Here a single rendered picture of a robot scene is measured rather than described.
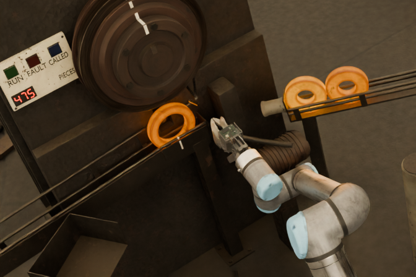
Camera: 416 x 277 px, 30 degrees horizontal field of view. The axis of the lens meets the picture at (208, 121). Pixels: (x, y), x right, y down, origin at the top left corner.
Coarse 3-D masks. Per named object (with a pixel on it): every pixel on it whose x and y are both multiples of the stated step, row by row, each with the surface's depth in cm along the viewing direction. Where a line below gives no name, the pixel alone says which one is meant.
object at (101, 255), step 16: (64, 224) 265; (80, 224) 269; (96, 224) 264; (112, 224) 260; (64, 240) 266; (80, 240) 272; (96, 240) 270; (112, 240) 267; (48, 256) 259; (64, 256) 267; (80, 256) 267; (96, 256) 265; (112, 256) 263; (32, 272) 253; (48, 272) 260; (64, 272) 264; (80, 272) 262; (96, 272) 260; (112, 272) 258
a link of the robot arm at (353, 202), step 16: (288, 176) 270; (304, 176) 259; (320, 176) 250; (288, 192) 269; (304, 192) 256; (320, 192) 237; (336, 192) 218; (352, 192) 217; (352, 208) 212; (368, 208) 218; (352, 224) 212
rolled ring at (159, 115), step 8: (168, 104) 280; (176, 104) 281; (160, 112) 278; (168, 112) 279; (176, 112) 281; (184, 112) 283; (192, 112) 285; (152, 120) 279; (160, 120) 279; (184, 120) 288; (192, 120) 286; (152, 128) 279; (184, 128) 289; (152, 136) 281; (176, 136) 289; (184, 136) 288; (160, 144) 285
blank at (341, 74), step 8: (336, 72) 278; (344, 72) 277; (352, 72) 277; (360, 72) 278; (328, 80) 280; (336, 80) 280; (344, 80) 279; (352, 80) 279; (360, 80) 279; (328, 88) 282; (336, 88) 282; (352, 88) 285; (360, 88) 281; (336, 96) 284
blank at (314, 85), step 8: (296, 80) 283; (304, 80) 281; (312, 80) 281; (320, 80) 284; (288, 88) 284; (296, 88) 283; (304, 88) 283; (312, 88) 283; (320, 88) 283; (288, 96) 286; (296, 96) 286; (320, 96) 285; (288, 104) 289; (296, 104) 288; (304, 104) 288; (320, 104) 287; (312, 112) 290
